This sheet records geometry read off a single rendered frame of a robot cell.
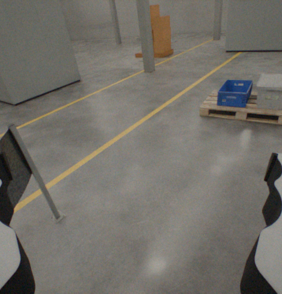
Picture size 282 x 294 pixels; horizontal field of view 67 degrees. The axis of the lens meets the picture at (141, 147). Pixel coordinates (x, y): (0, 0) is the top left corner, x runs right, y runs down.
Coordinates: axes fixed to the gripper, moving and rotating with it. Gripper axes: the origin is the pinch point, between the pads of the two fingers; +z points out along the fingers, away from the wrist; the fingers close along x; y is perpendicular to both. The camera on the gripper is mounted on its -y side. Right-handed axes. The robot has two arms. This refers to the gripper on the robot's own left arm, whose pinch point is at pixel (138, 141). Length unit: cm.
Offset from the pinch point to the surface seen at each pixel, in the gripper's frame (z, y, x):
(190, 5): 1373, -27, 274
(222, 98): 294, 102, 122
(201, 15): 1334, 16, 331
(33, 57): 529, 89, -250
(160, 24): 807, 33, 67
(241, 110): 270, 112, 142
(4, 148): 105, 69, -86
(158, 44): 816, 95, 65
